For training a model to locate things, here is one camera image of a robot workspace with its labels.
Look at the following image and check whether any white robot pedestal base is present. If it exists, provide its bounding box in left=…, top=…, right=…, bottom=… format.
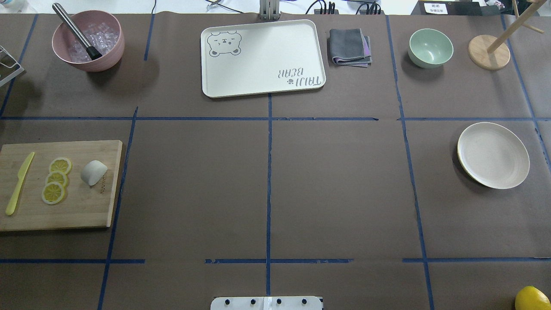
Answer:
left=210, top=296, right=324, bottom=310

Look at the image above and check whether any white steamed bun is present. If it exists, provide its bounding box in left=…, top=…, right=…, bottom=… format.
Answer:
left=80, top=160, right=108, bottom=186

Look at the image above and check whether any lemon slice bottom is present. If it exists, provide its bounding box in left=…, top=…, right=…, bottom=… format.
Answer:
left=41, top=181, right=66, bottom=205

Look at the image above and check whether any lemon slice middle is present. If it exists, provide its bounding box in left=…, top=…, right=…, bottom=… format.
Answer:
left=45, top=170, right=68, bottom=188

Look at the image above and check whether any mint green bowl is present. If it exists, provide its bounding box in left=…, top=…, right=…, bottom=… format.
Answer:
left=408, top=29, right=454, bottom=68

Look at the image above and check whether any metal cup rack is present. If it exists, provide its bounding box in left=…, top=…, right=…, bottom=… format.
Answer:
left=0, top=46, right=25, bottom=87

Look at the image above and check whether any cream round plate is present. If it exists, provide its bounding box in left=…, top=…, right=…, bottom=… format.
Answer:
left=457, top=122, right=531, bottom=189

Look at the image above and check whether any lemon slice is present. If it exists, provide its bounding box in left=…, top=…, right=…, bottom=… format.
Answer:
left=41, top=181, right=66, bottom=205
left=49, top=157, right=73, bottom=175
left=45, top=170, right=68, bottom=188

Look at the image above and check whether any aluminium camera post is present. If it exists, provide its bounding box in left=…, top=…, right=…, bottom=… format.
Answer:
left=259, top=0, right=281, bottom=20

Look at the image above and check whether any folded grey purple cloth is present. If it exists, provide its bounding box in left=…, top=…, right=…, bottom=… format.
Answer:
left=328, top=29, right=372, bottom=68

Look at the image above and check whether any wooden mug tree stand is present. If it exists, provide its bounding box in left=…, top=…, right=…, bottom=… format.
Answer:
left=468, top=0, right=545, bottom=71

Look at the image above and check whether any black power strip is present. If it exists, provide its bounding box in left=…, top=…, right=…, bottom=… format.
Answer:
left=308, top=0, right=384, bottom=15

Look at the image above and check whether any bamboo cutting board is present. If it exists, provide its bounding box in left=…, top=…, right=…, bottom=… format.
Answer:
left=0, top=140, right=123, bottom=231

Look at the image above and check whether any lemon slice top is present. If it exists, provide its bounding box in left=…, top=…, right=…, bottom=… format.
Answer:
left=49, top=157, right=73, bottom=175

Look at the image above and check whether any yellow plastic knife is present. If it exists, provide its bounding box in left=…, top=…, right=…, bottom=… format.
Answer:
left=5, top=152, right=35, bottom=216

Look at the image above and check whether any pink bowl with ice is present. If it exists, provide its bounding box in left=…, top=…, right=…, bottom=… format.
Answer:
left=52, top=10, right=125, bottom=72

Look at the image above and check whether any cream bear tray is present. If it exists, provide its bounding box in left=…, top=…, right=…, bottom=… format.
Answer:
left=201, top=19, right=326, bottom=98

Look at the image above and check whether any steel muddler black tip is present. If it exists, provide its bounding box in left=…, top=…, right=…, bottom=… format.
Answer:
left=52, top=3, right=102, bottom=60

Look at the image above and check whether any yellow lemon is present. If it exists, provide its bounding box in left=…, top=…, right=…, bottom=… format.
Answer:
left=515, top=286, right=551, bottom=310

